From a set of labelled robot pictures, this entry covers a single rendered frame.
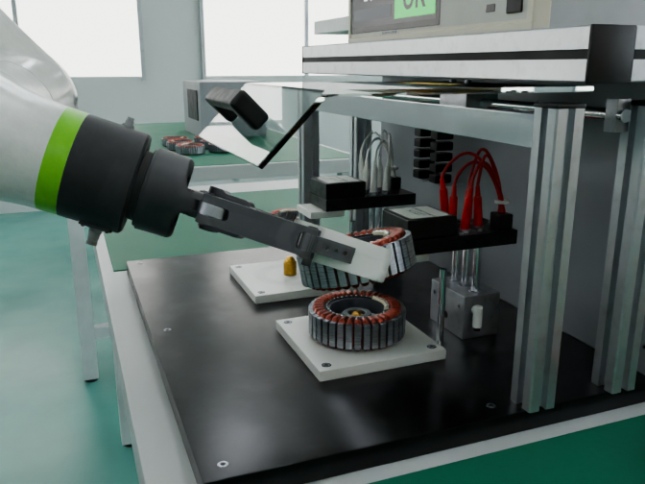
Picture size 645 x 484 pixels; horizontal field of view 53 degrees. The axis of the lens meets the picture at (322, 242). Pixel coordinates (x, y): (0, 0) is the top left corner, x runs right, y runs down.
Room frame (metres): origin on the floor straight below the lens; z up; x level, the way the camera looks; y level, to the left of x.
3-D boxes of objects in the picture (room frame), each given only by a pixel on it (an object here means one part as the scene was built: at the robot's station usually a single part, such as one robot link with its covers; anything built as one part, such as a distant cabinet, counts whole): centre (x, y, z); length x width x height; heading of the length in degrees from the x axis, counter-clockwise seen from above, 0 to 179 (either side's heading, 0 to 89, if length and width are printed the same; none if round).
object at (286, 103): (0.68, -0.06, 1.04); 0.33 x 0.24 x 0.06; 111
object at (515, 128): (0.85, -0.09, 1.03); 0.62 x 0.01 x 0.03; 21
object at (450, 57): (0.93, -0.29, 1.09); 0.68 x 0.44 x 0.05; 21
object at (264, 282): (0.93, 0.05, 0.78); 0.15 x 0.15 x 0.01; 21
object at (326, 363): (0.70, -0.04, 0.78); 0.15 x 0.15 x 0.01; 21
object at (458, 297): (0.76, -0.17, 0.80); 0.08 x 0.05 x 0.06; 21
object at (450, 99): (0.82, -0.18, 1.05); 0.06 x 0.04 x 0.04; 21
